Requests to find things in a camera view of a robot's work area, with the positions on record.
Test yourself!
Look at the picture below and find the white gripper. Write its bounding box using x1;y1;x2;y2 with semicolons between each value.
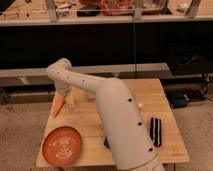
54;80;74;108

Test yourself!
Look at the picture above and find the orange pepper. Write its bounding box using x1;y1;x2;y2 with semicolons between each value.
52;95;65;117

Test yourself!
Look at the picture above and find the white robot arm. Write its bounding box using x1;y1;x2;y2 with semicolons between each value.
46;58;165;171

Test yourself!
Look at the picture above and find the orange ceramic bowl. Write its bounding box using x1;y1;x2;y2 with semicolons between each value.
42;126;81;166

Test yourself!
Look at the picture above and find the translucent plastic cup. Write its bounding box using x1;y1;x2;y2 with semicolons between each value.
86;93;96;100

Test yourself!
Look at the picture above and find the wooden table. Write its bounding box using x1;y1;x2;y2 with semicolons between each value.
42;79;190;166

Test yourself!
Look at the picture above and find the blue sponge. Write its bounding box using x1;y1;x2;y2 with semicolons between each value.
103;137;110;149

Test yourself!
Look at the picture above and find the black striped brush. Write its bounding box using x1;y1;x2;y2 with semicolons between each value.
150;117;162;147

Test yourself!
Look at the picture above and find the black device on floor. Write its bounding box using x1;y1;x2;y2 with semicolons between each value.
167;91;189;108

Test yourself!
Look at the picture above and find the blue vertical cable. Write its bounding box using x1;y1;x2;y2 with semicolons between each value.
132;17;138;80

